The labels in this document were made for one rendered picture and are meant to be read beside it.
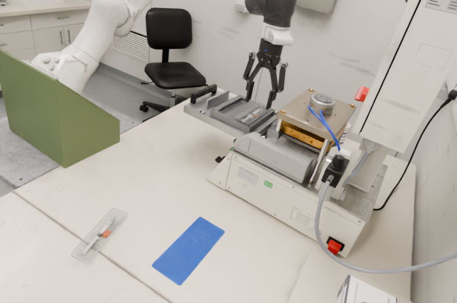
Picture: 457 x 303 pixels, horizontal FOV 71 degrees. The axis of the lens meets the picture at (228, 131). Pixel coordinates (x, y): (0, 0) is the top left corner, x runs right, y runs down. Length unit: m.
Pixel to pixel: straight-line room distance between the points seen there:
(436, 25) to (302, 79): 1.90
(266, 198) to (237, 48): 1.89
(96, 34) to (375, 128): 0.97
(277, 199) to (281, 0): 0.61
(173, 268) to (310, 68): 1.98
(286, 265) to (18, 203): 0.82
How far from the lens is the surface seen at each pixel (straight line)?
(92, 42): 1.28
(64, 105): 1.13
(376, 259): 1.18
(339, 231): 1.05
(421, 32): 0.81
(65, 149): 1.21
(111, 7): 1.25
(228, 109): 1.20
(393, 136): 0.87
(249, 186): 1.10
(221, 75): 2.93
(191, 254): 0.98
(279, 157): 1.00
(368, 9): 2.46
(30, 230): 1.08
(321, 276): 0.98
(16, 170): 1.29
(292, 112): 0.99
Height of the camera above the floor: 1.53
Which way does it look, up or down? 31 degrees down
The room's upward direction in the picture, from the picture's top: 11 degrees clockwise
